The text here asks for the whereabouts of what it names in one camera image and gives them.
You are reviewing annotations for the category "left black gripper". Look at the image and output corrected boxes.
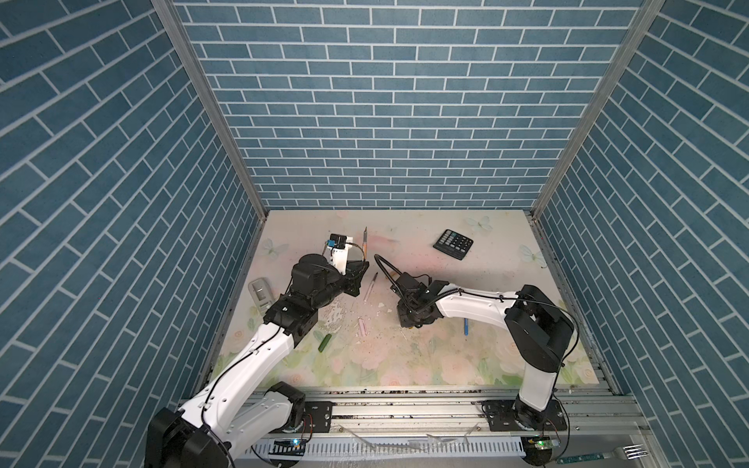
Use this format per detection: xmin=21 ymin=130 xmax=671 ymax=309
xmin=308 ymin=258 xmax=370 ymax=312

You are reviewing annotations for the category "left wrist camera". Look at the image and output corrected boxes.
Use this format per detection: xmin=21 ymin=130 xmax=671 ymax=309
xmin=325 ymin=234 xmax=353 ymax=275

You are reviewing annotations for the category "grey stapler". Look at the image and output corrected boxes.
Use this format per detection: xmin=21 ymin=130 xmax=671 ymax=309
xmin=248 ymin=278 xmax=275 ymax=314

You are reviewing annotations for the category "black calculator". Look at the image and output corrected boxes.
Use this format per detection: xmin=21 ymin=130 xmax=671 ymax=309
xmin=433 ymin=229 xmax=474 ymax=261

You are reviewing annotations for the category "green pen cap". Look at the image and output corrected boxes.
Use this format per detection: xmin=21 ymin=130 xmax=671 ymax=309
xmin=318 ymin=333 xmax=333 ymax=353

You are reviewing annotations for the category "metal fork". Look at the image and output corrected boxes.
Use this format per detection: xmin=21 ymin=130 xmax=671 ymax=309
xmin=556 ymin=445 xmax=650 ymax=465

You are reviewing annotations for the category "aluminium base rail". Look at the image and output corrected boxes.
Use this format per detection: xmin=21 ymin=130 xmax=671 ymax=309
xmin=246 ymin=387 xmax=659 ymax=467

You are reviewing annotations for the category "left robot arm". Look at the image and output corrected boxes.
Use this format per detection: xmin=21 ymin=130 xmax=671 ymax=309
xmin=144 ymin=253 xmax=370 ymax=467

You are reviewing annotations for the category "pink pen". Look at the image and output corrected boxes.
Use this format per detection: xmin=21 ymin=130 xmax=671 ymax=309
xmin=364 ymin=272 xmax=378 ymax=303

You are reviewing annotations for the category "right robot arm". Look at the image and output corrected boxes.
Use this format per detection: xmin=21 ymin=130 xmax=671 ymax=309
xmin=391 ymin=273 xmax=575 ymax=430

